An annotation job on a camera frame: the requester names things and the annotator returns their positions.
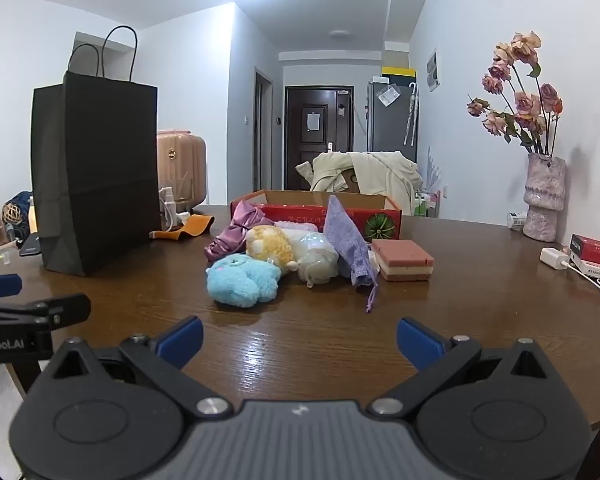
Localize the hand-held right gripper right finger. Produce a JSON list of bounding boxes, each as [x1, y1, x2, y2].
[[367, 317, 556, 418]]

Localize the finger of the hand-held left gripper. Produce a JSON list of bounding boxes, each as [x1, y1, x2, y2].
[[0, 274, 23, 300], [0, 293, 92, 333]]

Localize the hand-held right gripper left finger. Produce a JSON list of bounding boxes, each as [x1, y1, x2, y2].
[[45, 316, 232, 418]]

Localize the pink layered sponge block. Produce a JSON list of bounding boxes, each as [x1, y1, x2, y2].
[[371, 239, 436, 282]]

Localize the blue plush toy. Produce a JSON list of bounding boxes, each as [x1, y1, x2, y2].
[[206, 254, 283, 307]]

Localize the mauve satin scrunchie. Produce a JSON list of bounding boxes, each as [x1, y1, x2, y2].
[[204, 202, 276, 262]]

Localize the white bath sponge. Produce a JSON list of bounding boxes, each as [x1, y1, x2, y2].
[[297, 255, 341, 289]]

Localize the purple drawstring pouch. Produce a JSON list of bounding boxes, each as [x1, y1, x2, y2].
[[324, 195, 381, 314]]

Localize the yellow and white plush toy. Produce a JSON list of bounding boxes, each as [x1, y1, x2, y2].
[[245, 225, 299, 274]]

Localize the red cardboard box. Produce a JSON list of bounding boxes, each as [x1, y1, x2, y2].
[[230, 189, 404, 244]]

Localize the pink fluffy headband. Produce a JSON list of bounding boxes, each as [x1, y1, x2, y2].
[[274, 220, 321, 234]]

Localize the blue bag with rattan ball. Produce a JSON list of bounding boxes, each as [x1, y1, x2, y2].
[[1, 191, 34, 242]]

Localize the orange silicone pouch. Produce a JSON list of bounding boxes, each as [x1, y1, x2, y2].
[[150, 214, 215, 241]]

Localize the black paper bag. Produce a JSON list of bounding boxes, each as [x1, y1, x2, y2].
[[30, 25, 162, 277]]

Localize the white charger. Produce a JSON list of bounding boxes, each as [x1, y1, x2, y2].
[[539, 246, 572, 271]]

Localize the beige coat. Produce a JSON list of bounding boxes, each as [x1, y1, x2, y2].
[[296, 151, 424, 199]]

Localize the pink suitcase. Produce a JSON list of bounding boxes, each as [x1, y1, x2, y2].
[[156, 130, 207, 214]]

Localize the pink textured vase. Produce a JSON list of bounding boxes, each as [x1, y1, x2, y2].
[[522, 152, 567, 243]]

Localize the red and white carton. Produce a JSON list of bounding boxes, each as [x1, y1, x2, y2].
[[569, 233, 600, 282]]

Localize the dark brown entrance door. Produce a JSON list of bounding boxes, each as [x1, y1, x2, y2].
[[284, 85, 355, 191]]

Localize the grey refrigerator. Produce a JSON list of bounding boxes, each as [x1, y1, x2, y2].
[[366, 79, 419, 164]]

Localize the dark side door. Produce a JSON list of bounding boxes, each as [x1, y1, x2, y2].
[[253, 71, 274, 194]]

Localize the folded clear umbrella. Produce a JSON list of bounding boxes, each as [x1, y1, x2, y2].
[[403, 83, 420, 147]]

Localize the dried pink rose bouquet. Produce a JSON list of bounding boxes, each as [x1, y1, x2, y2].
[[467, 31, 564, 157]]

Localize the yellow box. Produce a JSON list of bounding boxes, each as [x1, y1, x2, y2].
[[381, 66, 418, 86]]

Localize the white cable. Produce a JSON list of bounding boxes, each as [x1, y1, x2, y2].
[[562, 260, 600, 307]]

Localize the wall poster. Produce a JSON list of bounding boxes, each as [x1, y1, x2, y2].
[[425, 48, 441, 92]]

